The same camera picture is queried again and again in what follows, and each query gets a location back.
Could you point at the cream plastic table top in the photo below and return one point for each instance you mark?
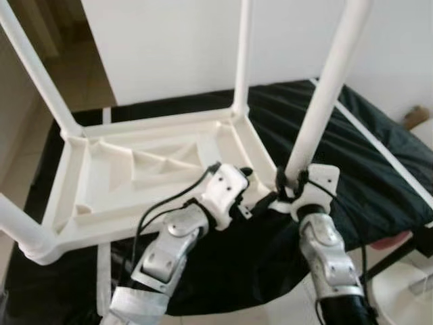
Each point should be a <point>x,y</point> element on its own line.
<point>101,176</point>

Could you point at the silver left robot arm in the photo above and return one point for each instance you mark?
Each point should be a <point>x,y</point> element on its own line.
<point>166,250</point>

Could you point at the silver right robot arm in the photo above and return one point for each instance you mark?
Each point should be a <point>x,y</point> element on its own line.
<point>328,257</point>

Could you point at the black table cloth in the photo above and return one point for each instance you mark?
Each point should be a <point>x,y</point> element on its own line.
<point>379,176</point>

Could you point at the pink slipper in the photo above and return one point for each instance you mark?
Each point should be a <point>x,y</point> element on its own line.
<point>392,240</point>

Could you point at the black metal stand leg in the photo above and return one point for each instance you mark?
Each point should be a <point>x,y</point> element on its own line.
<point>396,257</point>

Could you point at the brown object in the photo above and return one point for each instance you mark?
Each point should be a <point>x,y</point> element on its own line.
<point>416,116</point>

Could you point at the white round object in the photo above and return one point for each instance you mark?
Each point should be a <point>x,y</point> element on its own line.
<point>425,132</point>

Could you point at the white standing fan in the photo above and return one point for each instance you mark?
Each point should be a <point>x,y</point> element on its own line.
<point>406,294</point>

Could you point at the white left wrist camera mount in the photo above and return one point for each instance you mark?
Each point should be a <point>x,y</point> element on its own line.
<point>224,191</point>

